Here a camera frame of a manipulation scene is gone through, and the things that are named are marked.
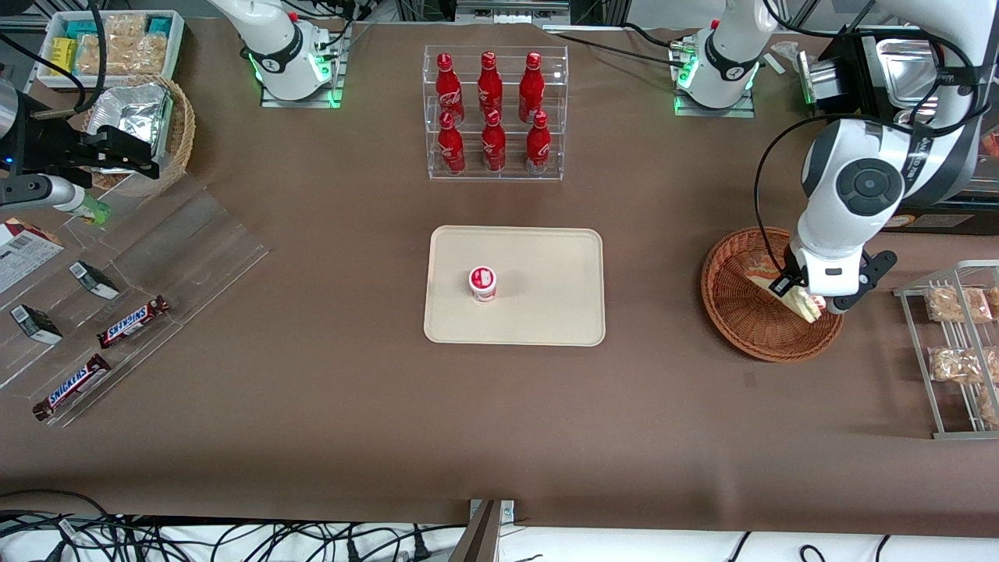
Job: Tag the metal table bracket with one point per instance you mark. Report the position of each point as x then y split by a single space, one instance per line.
484 538

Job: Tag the small dark green box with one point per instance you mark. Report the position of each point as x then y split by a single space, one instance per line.
95 281
37 325

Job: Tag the clear acrylic stepped stand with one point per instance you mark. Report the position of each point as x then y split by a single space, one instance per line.
195 250

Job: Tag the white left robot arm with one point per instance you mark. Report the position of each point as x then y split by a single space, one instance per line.
827 226

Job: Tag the aluminium frame rail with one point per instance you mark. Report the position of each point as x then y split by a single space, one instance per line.
507 12

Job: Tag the brown Snickers bar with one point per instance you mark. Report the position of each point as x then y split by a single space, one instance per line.
70 388
133 321

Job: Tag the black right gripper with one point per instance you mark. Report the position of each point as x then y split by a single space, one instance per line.
48 146

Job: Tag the clear acrylic bottle rack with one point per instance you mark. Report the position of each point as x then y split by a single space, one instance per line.
512 109

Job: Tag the clear bag of fried snacks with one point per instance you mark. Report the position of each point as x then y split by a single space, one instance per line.
960 364
103 55
990 406
958 304
125 26
148 53

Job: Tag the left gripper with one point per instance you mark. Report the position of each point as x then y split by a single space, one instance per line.
781 286

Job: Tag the brown round wicker basket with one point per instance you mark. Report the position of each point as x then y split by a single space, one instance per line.
749 320

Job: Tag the light tan wicker basket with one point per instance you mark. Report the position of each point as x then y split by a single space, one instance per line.
181 133

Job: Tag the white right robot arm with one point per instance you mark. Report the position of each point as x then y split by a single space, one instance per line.
289 70

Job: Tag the beige plastic tray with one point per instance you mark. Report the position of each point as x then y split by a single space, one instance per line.
546 297

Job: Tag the metal base plate green light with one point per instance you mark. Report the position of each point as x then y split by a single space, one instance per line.
337 86
714 112

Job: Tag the white plastic bin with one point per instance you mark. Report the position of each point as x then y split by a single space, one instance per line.
178 47

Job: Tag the red cola bottle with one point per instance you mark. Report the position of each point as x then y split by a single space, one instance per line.
451 148
493 147
531 90
538 148
447 90
489 86

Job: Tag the silver foil wrapped package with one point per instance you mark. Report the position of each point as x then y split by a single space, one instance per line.
133 101

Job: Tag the triangle sandwich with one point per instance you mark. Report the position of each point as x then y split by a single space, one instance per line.
800 304

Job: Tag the small yellow box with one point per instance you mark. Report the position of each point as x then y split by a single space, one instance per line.
64 56

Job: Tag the green bottle with white cap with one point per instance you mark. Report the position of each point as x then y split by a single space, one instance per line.
95 212

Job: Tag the white orange printed carton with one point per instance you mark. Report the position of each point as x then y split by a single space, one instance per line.
23 257

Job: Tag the small teal box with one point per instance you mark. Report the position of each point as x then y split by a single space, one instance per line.
80 30
160 26

